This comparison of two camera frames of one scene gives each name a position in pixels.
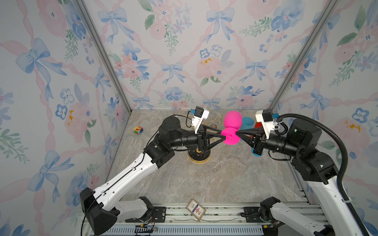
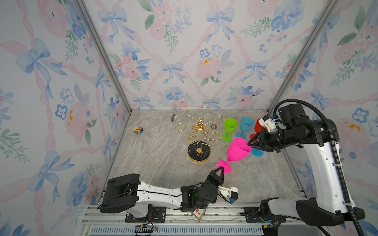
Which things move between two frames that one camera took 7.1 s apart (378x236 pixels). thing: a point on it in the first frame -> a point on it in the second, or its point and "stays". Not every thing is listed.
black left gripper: (202, 143) -> (216, 180)
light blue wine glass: (247, 123) stays
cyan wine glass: (252, 150) stays
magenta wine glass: (233, 122) -> (238, 149)
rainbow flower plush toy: (138, 130) stays
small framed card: (196, 209) stays
